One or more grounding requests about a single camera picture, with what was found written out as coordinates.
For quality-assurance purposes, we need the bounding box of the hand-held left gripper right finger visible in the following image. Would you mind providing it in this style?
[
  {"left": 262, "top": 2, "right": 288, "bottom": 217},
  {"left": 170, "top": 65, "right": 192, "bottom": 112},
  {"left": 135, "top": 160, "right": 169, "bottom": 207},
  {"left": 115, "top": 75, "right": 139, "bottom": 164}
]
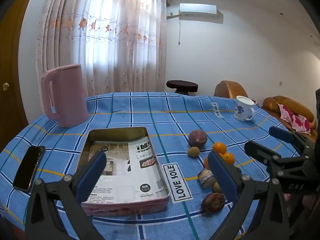
[{"left": 207, "top": 151, "right": 295, "bottom": 240}]

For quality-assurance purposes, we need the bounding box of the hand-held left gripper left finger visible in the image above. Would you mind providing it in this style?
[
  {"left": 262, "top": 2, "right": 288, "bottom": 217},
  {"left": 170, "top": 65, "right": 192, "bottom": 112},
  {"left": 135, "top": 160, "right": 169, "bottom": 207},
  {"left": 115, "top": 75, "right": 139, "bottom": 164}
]
[{"left": 24, "top": 151, "right": 108, "bottom": 240}]

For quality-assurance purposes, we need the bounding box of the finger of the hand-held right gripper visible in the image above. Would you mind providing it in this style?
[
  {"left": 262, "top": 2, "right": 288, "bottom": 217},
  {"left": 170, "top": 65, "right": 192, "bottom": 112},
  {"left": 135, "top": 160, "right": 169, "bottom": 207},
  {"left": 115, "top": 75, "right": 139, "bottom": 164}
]
[
  {"left": 269, "top": 126, "right": 316, "bottom": 158},
  {"left": 244, "top": 141, "right": 313, "bottom": 180}
]

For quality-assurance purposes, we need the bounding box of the wrinkled dark passion fruit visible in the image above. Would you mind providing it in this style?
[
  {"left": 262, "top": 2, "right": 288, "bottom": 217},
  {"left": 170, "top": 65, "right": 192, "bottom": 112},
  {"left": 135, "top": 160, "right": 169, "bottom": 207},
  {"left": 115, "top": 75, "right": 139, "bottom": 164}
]
[{"left": 201, "top": 192, "right": 226, "bottom": 213}]

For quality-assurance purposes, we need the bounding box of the pink rectangular tin box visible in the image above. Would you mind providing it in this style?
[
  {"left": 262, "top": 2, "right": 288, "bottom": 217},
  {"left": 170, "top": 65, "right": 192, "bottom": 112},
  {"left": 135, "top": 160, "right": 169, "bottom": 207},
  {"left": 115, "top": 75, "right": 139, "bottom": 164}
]
[{"left": 79, "top": 127, "right": 170, "bottom": 217}]

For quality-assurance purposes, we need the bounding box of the small tin can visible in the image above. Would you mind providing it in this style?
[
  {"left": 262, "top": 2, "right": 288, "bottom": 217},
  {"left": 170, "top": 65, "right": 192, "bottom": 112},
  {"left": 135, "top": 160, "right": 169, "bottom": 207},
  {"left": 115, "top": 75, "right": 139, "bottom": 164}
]
[{"left": 197, "top": 167, "right": 217, "bottom": 189}]

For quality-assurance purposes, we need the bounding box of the pink floral cloth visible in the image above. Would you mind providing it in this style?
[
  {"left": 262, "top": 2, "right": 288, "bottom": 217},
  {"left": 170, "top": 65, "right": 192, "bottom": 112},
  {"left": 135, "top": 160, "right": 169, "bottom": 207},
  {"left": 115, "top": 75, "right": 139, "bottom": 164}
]
[{"left": 278, "top": 104, "right": 311, "bottom": 134}]

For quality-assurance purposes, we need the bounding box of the brown leather sofa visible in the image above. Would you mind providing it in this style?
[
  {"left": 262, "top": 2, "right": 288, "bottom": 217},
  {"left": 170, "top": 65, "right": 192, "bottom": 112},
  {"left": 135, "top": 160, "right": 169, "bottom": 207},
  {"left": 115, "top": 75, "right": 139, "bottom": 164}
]
[{"left": 261, "top": 96, "right": 317, "bottom": 136}]

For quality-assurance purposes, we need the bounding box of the smooth purple passion fruit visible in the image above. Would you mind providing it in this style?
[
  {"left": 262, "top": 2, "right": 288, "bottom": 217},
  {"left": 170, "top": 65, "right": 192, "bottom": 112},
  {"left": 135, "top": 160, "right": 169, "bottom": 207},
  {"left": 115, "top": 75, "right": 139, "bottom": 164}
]
[{"left": 188, "top": 129, "right": 208, "bottom": 147}]

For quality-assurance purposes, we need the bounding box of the white mug with blue print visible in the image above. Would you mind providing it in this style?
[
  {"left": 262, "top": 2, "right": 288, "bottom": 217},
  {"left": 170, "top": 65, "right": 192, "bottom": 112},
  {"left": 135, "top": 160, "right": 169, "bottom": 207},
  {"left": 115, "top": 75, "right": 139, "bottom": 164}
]
[{"left": 234, "top": 95, "right": 256, "bottom": 122}]

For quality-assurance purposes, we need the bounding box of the printed paper booklet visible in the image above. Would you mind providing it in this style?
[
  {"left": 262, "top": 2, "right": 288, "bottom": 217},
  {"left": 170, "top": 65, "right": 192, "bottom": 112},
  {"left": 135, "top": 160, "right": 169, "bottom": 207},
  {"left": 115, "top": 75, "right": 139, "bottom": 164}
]
[{"left": 86, "top": 135, "right": 168, "bottom": 204}]

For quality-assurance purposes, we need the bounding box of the black smartphone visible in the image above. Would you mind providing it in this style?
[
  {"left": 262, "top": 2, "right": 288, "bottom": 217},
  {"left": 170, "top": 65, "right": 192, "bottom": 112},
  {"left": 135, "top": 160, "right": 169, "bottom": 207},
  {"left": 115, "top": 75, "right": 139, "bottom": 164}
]
[{"left": 12, "top": 146, "right": 46, "bottom": 193}]

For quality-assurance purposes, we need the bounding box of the blue plaid tablecloth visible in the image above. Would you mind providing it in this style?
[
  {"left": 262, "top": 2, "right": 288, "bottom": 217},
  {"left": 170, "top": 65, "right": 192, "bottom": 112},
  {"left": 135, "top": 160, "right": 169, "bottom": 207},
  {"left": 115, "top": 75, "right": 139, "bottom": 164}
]
[{"left": 0, "top": 92, "right": 302, "bottom": 240}]

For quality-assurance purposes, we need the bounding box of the pink plastic jug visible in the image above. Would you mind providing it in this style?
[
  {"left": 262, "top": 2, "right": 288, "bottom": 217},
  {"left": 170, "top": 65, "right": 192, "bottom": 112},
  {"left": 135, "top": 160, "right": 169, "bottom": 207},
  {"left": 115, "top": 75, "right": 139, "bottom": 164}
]
[{"left": 41, "top": 64, "right": 88, "bottom": 128}]

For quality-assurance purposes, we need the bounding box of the dark round stool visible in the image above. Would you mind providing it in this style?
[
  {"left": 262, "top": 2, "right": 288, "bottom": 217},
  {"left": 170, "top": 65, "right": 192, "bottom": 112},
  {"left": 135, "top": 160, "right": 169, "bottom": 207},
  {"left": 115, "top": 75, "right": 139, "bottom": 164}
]
[{"left": 166, "top": 80, "right": 198, "bottom": 96}]

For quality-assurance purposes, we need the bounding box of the wooden door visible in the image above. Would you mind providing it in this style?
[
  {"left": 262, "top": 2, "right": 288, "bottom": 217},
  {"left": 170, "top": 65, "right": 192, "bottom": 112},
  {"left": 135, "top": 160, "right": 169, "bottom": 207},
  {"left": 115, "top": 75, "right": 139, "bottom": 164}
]
[{"left": 0, "top": 0, "right": 38, "bottom": 151}]

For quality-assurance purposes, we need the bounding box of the sheer floral curtain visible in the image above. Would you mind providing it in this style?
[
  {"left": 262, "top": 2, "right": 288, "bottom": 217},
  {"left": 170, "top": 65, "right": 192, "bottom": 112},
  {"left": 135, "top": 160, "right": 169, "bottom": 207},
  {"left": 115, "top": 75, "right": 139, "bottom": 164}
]
[{"left": 35, "top": 0, "right": 167, "bottom": 99}]

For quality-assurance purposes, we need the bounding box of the white air conditioner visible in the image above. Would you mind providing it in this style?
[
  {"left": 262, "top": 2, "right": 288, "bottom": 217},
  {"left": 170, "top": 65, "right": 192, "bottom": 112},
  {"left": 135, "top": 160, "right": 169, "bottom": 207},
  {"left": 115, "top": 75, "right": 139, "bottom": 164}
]
[{"left": 179, "top": 3, "right": 217, "bottom": 18}]

